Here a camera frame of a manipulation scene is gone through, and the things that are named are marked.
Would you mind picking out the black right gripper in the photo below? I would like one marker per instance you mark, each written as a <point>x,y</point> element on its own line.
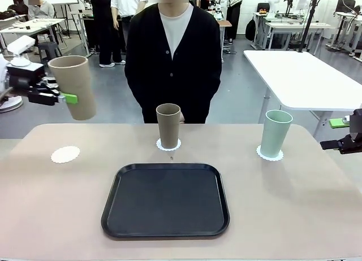
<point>356,142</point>

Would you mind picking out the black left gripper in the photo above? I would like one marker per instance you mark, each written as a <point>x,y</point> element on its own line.
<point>22,77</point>

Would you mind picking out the light tan tall cup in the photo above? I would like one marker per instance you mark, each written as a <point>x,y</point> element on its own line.
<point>76,80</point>

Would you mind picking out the pale green tall cup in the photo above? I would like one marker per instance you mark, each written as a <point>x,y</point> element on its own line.
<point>275,136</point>

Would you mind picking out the white scalloped paper coaster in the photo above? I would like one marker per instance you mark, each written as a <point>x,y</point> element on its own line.
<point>65,155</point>
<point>270,158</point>
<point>168,149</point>

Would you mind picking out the dark brown tall cup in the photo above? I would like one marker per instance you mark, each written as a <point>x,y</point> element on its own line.
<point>168,128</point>

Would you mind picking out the person's right forearm black sleeve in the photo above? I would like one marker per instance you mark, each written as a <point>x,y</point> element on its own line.
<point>133,88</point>

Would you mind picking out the person's left forearm black sleeve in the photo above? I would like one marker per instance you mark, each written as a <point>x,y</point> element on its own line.
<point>213,87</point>

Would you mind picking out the person's left hand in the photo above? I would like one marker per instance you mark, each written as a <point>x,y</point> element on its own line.
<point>182,118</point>

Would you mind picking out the grey plastic stool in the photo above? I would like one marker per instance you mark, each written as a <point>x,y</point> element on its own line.
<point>51,49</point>

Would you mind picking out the desk with black panel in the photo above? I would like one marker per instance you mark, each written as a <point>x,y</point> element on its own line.
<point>85,32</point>

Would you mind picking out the large white table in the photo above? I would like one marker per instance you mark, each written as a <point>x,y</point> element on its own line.
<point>297,77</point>

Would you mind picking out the white desk with clutter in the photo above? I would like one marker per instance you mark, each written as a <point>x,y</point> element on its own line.
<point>34,28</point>

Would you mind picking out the standing person in black clothes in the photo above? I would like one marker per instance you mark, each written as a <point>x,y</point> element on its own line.
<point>103,23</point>

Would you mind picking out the person in grey hoodie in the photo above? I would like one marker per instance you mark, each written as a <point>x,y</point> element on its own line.
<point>42,9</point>

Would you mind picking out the person torso black cardigan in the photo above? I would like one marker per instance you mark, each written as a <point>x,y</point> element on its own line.
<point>147,46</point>

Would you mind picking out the standing person in white shirt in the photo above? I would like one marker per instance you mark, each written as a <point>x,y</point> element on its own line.
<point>127,2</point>

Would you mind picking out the black tripod stand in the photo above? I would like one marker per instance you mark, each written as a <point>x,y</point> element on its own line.
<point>306,26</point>

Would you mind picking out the long white lab desk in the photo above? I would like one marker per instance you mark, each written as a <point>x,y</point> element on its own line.
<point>291,26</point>

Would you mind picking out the black backpack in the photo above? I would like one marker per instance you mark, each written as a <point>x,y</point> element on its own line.
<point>250,30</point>

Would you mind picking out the person in black trousers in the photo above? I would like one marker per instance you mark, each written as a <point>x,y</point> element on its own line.
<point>234,18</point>

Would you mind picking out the black plastic tray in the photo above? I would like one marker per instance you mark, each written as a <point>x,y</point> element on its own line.
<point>167,201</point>

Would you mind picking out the small brown top desk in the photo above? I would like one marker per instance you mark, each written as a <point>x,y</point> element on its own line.
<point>224,24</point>

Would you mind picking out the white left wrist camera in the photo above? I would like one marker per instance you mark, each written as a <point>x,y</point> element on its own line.
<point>21,43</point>

